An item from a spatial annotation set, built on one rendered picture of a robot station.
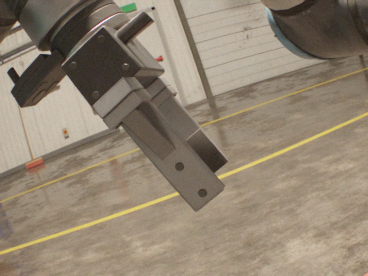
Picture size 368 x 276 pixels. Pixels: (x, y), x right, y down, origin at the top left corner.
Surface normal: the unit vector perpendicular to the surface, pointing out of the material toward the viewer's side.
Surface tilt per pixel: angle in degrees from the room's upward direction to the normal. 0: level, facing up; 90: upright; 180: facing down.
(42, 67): 83
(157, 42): 90
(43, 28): 96
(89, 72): 83
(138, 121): 111
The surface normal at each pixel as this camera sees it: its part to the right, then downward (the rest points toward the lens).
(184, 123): -0.08, 0.11
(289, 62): 0.25, 0.12
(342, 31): -0.56, 0.67
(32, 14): -0.44, 0.41
